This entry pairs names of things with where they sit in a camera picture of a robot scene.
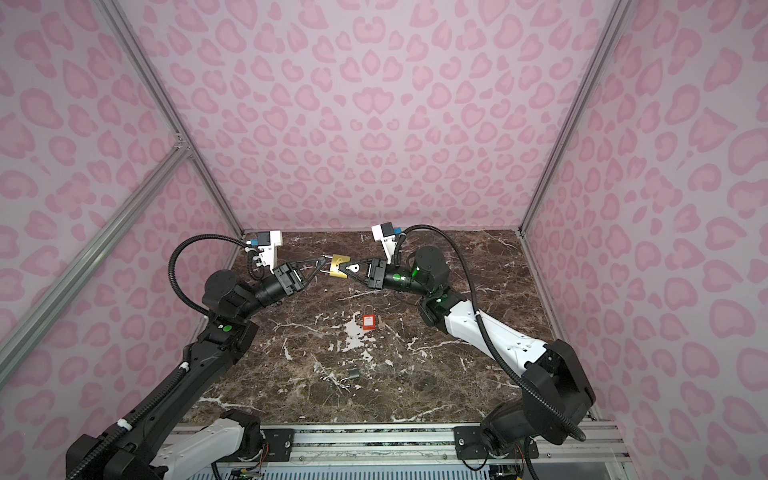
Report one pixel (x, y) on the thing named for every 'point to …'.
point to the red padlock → (369, 320)
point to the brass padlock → (335, 270)
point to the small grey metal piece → (353, 373)
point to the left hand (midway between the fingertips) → (327, 261)
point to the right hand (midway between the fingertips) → (343, 272)
